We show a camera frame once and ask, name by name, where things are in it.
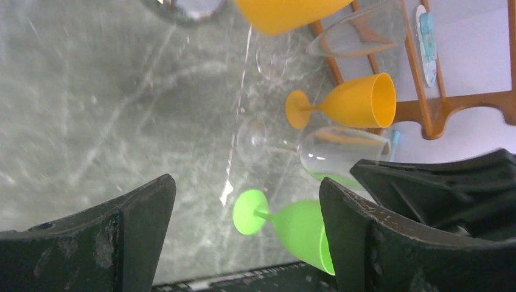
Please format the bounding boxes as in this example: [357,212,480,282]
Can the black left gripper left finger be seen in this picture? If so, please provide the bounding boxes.
[1,174,176,291]

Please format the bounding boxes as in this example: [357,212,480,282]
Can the orange wooden shelf rack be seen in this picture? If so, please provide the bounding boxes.
[310,1,515,140]

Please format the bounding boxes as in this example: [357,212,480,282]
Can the clear tall wine glass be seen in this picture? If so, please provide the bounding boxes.
[256,0,408,82]

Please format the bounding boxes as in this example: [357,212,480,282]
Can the blue white blister pack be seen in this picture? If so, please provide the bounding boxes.
[416,5,438,88]

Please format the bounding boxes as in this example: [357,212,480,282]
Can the orange plastic goblet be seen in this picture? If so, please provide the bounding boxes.
[234,0,352,36]
[285,73,397,130]

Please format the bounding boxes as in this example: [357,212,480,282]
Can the green plastic goblet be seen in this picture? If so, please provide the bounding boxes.
[232,188,335,276]

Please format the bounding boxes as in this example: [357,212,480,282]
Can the chrome wine glass rack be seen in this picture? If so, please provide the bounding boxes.
[140,0,226,23]

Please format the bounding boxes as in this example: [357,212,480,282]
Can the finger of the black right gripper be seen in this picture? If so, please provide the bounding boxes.
[350,148,515,242]

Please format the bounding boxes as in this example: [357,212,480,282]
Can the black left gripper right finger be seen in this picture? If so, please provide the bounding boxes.
[319,178,515,291]

